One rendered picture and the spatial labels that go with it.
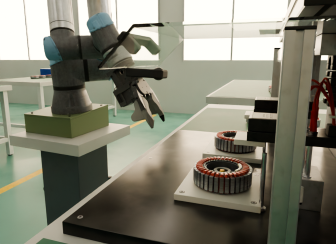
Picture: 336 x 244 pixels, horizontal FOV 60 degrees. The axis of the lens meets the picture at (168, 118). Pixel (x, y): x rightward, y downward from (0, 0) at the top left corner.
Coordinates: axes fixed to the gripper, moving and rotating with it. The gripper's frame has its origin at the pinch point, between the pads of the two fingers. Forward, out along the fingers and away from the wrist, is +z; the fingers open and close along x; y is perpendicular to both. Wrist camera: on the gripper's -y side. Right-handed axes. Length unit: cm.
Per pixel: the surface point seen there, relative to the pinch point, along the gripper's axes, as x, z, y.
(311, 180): 27.7, 20.2, -31.3
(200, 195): 30.8, 14.9, -13.7
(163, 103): -448, -21, 171
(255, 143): 27.1, 11.0, -25.9
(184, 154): 6.2, 11.0, -4.5
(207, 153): 7.0, 13.1, -10.6
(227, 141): 4.8, 13.0, -16.2
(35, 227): -49, 23, 129
